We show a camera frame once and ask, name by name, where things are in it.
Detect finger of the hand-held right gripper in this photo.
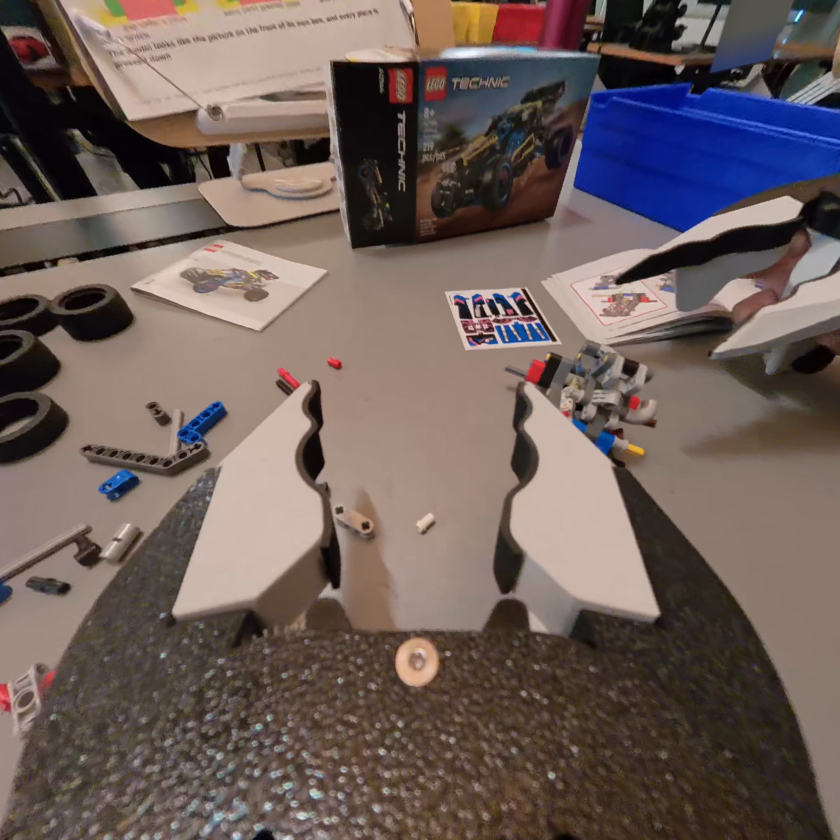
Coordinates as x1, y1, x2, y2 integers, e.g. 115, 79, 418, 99
709, 231, 840, 376
614, 194, 815, 312

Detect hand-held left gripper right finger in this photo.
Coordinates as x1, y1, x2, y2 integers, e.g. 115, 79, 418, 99
493, 382, 661, 636

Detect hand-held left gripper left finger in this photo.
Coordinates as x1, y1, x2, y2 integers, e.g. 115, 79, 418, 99
171, 379, 343, 630

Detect partly built lego vehicle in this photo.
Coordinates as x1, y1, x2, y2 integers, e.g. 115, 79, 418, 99
505, 341, 659, 463

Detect grey lego liftarm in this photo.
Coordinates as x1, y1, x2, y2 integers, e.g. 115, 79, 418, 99
332, 504, 376, 540

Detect blue lego beam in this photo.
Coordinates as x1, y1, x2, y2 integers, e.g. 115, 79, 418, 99
177, 400, 228, 446

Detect dark grey angled lego beam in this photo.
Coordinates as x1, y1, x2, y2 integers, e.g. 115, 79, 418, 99
80, 443, 211, 475

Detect light grey lego connector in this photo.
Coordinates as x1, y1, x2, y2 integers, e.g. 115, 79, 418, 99
100, 523, 143, 564

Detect open lego instruction manual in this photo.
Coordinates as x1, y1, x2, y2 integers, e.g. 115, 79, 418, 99
541, 248, 756, 347

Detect lego sticker sheet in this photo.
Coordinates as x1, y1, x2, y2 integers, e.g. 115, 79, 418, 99
445, 287, 562, 350

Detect long dark grey lego axle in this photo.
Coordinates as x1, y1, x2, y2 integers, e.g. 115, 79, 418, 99
0, 523, 93, 581

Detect black rubber lego tire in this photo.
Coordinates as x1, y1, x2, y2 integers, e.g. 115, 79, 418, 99
0, 392, 70, 463
0, 329, 62, 396
51, 283, 135, 342
0, 295, 59, 337

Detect thin lego booklet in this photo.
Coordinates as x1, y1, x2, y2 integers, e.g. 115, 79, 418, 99
130, 239, 328, 331

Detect lego set box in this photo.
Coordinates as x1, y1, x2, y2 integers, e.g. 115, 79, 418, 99
328, 49, 601, 250

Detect grey and red lego piece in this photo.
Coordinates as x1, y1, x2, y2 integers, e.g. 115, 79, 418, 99
0, 663, 56, 735

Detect person's right hand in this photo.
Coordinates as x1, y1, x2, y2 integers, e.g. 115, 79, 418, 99
731, 238, 811, 326

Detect blue plastic bin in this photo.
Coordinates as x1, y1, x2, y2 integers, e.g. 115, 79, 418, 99
574, 82, 840, 234

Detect wooden background table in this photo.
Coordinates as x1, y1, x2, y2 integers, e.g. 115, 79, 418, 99
586, 39, 718, 70

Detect red storage bin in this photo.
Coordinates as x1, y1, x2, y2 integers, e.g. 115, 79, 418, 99
492, 3, 549, 47

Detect yellow storage bin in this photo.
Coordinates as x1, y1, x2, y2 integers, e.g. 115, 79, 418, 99
453, 0, 500, 43

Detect cardboard piece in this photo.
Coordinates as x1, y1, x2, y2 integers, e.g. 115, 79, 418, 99
407, 0, 457, 50

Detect white document holder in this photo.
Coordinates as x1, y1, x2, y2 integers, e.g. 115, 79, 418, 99
197, 98, 329, 137

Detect printed instruction sheet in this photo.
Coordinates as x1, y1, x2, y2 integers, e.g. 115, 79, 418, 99
58, 0, 417, 122

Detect grey stand base plate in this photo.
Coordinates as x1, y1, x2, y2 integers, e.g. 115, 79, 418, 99
199, 163, 339, 228

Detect black rail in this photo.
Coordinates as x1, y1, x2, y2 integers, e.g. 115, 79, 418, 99
0, 193, 231, 270

